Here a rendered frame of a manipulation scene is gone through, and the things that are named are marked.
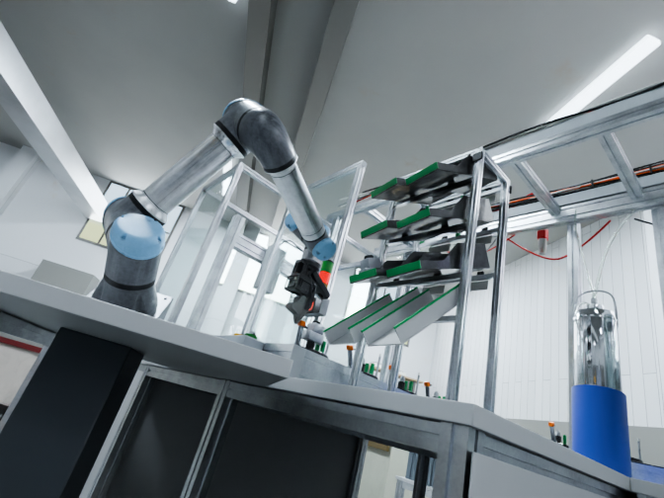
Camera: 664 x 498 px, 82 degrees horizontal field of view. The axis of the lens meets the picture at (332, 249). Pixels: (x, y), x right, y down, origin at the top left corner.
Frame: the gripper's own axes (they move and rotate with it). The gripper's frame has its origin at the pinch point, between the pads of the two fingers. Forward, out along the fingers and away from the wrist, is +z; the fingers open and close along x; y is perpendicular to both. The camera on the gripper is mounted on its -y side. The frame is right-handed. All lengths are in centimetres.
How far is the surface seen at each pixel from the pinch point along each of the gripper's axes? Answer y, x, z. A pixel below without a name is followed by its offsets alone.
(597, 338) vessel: -81, 62, -23
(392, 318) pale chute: -4.4, 36.6, -1.3
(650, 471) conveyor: -124, 65, 13
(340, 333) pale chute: -1.1, 21.0, 4.0
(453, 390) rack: -10, 53, 14
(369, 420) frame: 17, 55, 26
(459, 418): 19, 73, 23
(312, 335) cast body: -5.7, 2.2, 3.0
